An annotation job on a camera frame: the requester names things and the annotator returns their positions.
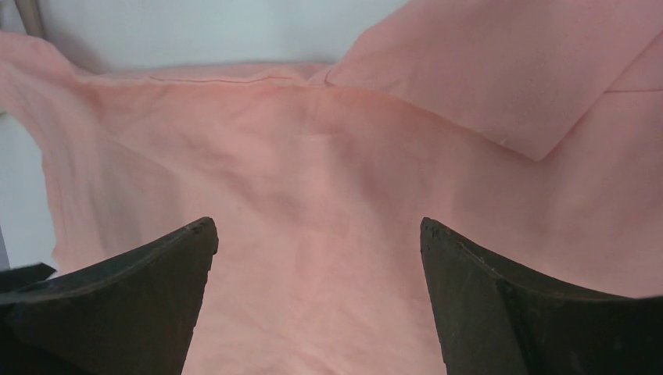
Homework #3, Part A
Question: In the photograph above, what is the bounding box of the salmon pink t shirt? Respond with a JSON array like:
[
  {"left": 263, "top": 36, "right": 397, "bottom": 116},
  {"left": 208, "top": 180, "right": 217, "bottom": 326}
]
[{"left": 1, "top": 1, "right": 662, "bottom": 374}]

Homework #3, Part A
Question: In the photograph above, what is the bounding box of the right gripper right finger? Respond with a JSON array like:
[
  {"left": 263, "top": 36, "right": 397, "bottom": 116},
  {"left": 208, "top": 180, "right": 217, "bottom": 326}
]
[{"left": 420, "top": 218, "right": 662, "bottom": 375}]

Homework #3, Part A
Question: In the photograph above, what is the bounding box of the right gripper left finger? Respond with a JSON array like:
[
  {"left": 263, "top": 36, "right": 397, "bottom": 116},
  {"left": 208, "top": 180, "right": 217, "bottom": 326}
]
[{"left": 1, "top": 217, "right": 218, "bottom": 374}]

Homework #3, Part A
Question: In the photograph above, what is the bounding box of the left aluminium frame post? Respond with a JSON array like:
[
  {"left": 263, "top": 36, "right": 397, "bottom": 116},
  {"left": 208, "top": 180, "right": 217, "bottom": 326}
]
[{"left": 14, "top": 0, "right": 46, "bottom": 39}]

